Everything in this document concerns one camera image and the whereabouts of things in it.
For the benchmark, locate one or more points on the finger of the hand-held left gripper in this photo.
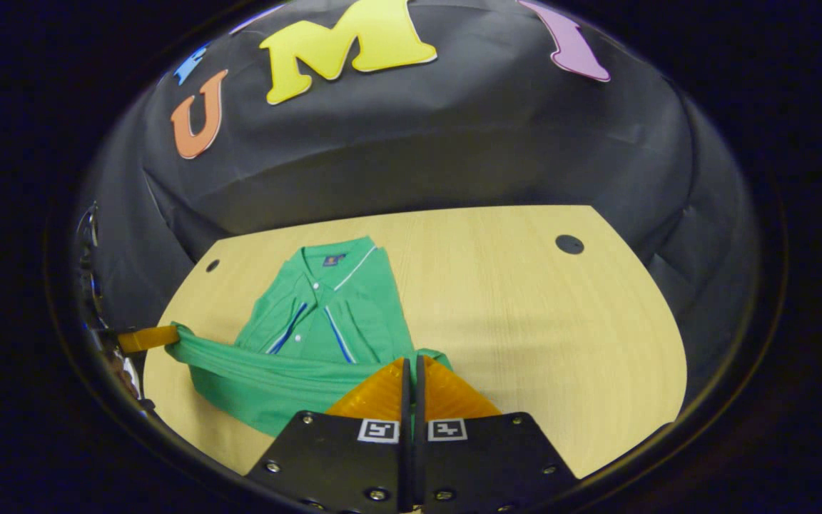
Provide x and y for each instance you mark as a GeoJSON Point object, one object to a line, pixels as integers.
{"type": "Point", "coordinates": [147, 338]}

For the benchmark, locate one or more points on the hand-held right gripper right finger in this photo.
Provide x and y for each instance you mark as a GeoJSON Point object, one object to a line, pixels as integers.
{"type": "Point", "coordinates": [482, 464]}

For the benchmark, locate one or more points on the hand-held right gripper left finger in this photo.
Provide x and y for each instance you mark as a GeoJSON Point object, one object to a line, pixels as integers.
{"type": "Point", "coordinates": [340, 464]}

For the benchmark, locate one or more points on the green T-shirt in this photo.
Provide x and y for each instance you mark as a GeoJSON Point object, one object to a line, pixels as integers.
{"type": "Point", "coordinates": [325, 314]}

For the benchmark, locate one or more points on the black backdrop cloth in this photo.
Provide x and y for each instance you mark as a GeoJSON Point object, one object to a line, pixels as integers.
{"type": "Point", "coordinates": [454, 143]}

